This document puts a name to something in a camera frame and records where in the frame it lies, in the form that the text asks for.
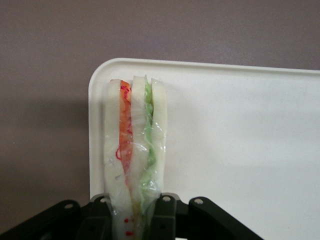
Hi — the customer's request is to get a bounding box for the beige plastic tray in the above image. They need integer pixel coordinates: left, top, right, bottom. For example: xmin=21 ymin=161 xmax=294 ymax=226
xmin=87 ymin=57 xmax=320 ymax=240

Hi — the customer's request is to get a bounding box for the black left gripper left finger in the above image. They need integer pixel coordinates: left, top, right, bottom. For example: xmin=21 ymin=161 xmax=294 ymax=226
xmin=0 ymin=193 xmax=114 ymax=240

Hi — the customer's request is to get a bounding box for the triangle sandwich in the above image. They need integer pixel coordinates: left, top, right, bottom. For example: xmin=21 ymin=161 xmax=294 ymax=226
xmin=102 ymin=74 xmax=168 ymax=240

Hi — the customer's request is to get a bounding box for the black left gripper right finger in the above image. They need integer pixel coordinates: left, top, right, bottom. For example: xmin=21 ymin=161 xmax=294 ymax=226
xmin=143 ymin=192 xmax=263 ymax=240

